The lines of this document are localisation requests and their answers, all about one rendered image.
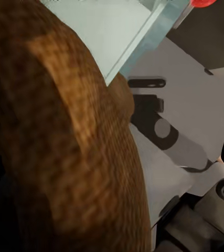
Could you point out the microwave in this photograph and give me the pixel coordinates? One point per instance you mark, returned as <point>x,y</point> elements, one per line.
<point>111,29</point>

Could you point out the popcorn bag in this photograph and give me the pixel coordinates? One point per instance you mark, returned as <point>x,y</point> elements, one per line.
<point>71,161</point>

